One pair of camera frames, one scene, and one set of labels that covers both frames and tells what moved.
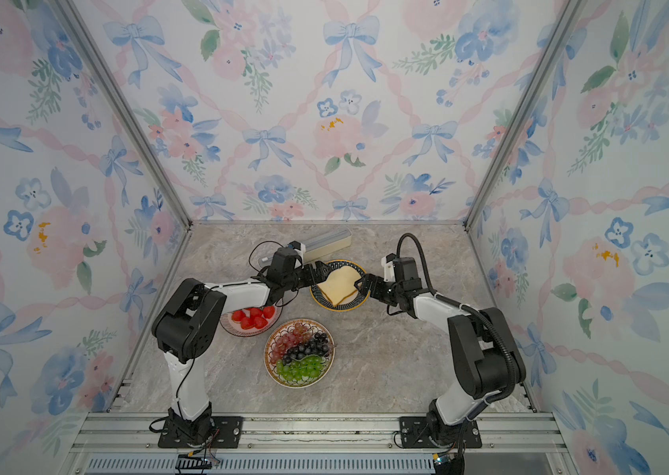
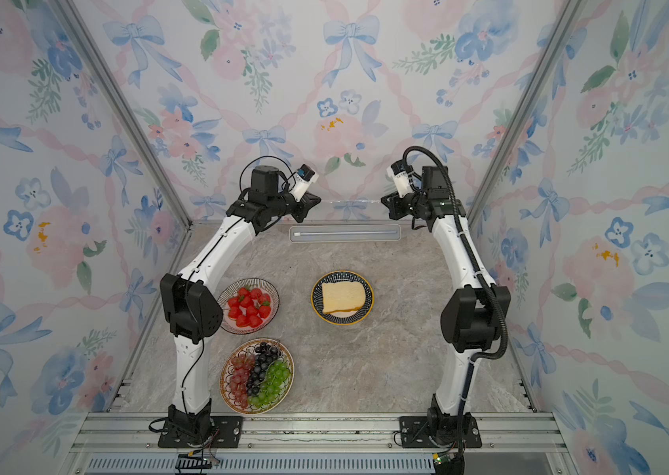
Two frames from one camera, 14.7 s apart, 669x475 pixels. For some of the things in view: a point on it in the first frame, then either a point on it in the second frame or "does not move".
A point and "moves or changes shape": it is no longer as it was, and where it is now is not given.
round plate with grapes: [284, 327] to [249, 346]
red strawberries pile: [257, 318] does not move
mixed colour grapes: [300, 354] to [257, 378]
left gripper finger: [319, 269] to [309, 201]
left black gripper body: [298, 281] to [284, 207]
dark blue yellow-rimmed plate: [352, 302] moves or changes shape
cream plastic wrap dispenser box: [317, 246] to [344, 233]
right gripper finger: [367, 282] to [396, 205]
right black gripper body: [389, 292] to [416, 203]
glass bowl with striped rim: [253, 322] does not move
